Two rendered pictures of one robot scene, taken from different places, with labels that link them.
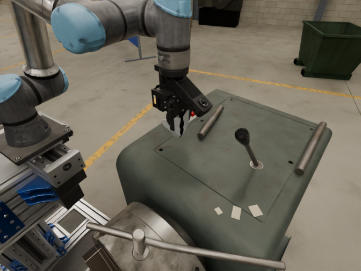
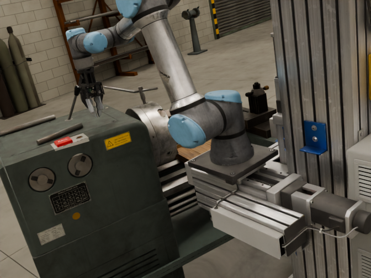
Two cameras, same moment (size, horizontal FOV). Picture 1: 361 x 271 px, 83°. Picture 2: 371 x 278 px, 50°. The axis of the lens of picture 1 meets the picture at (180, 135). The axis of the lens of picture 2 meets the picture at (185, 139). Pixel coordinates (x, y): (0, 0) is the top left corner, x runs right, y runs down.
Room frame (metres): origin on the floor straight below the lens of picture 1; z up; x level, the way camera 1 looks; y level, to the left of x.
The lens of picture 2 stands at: (1.85, 0.95, 1.73)
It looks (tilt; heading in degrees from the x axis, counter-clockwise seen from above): 21 degrees down; 203
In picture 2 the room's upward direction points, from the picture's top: 11 degrees counter-clockwise
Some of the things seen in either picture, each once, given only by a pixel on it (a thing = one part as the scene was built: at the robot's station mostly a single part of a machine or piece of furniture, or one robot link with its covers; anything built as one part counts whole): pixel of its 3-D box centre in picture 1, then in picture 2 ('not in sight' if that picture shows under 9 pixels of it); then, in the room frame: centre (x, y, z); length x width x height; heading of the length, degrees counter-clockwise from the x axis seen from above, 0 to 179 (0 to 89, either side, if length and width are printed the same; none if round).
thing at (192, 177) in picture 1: (223, 178); (75, 168); (0.50, -0.16, 1.06); 0.59 x 0.48 x 0.39; 138
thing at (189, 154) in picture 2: not in sight; (207, 150); (-0.03, 0.28, 0.89); 0.36 x 0.30 x 0.04; 48
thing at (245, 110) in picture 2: not in sight; (254, 121); (-0.26, 0.50, 0.95); 0.43 x 0.18 x 0.04; 48
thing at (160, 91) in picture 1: (172, 88); (89, 83); (0.49, 0.02, 1.44); 0.09 x 0.08 x 0.12; 49
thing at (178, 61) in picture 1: (173, 58); (84, 63); (0.48, 0.02, 1.52); 0.08 x 0.08 x 0.05
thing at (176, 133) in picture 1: (170, 125); (100, 106); (0.47, 0.03, 1.33); 0.06 x 0.03 x 0.09; 49
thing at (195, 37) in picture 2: not in sight; (194, 31); (-8.24, -2.43, 0.57); 0.47 x 0.37 x 1.14; 156
